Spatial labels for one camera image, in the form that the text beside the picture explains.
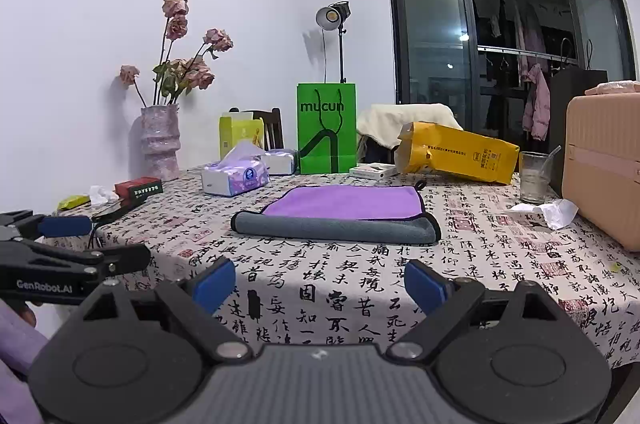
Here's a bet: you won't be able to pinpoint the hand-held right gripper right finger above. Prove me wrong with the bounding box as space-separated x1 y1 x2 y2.
390 260 557 363

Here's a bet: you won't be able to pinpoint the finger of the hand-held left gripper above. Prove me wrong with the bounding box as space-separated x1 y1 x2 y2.
0 238 152 277
0 211 94 241

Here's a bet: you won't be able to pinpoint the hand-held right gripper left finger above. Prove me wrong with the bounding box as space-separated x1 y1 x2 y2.
82 257 253 364

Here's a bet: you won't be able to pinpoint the purple and grey towel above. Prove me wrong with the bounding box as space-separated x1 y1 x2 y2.
231 183 442 245

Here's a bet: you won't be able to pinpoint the person's left forearm purple sleeve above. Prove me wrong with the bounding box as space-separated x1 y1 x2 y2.
0 298 50 424

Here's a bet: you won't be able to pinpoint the green packet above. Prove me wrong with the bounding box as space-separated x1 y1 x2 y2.
57 195 92 211

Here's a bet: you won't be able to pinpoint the crumpled white tissue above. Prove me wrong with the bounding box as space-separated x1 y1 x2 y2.
88 185 120 206
508 198 580 231

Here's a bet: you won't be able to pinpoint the red box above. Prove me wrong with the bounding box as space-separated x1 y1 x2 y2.
113 176 165 201

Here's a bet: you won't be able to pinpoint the calligraphy print tablecloth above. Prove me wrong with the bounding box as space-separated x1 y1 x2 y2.
37 163 640 371

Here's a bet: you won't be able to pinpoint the purple and white tissue pack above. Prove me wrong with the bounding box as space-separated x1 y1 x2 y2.
201 141 270 198

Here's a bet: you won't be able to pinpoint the pink mottled ceramic vase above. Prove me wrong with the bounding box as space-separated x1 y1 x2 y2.
139 104 181 182

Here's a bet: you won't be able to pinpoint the flat white box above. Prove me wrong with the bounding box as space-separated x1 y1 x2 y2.
348 163 396 180

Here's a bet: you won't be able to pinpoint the yellow paper bag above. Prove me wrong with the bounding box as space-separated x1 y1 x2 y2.
394 121 521 185

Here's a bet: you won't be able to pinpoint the dark chair under cloth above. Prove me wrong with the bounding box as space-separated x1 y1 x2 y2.
357 133 402 163

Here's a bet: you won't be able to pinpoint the glass cup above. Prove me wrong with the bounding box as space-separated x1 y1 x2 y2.
519 151 552 205

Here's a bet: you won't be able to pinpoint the yellow-green carton box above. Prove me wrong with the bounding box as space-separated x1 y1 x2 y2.
218 113 265 160

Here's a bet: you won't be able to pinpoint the cream cloth on chair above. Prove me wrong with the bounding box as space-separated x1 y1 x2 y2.
356 103 464 150

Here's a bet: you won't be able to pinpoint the dark wooden chair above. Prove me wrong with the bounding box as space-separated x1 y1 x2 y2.
228 106 284 151

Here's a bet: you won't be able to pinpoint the green paper bag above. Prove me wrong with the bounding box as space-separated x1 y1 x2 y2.
297 82 358 175

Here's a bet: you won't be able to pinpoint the dried pink roses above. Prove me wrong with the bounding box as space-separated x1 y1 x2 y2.
119 0 234 108

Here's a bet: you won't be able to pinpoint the pink jacket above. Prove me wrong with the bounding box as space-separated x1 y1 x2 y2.
521 63 551 142

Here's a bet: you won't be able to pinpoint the pink suitcase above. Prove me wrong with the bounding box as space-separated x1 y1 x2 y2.
561 91 640 252

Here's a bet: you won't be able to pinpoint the black framed sliding window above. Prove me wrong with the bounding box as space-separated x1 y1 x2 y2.
385 0 640 146

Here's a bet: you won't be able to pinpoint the hanging clothes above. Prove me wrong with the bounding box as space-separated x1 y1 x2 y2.
472 0 549 76

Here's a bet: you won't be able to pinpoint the pink cloth on suitcase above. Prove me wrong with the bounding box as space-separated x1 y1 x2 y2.
584 80 640 96

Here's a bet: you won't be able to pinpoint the studio lamp on stand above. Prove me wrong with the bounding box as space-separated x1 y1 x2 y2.
315 0 353 84

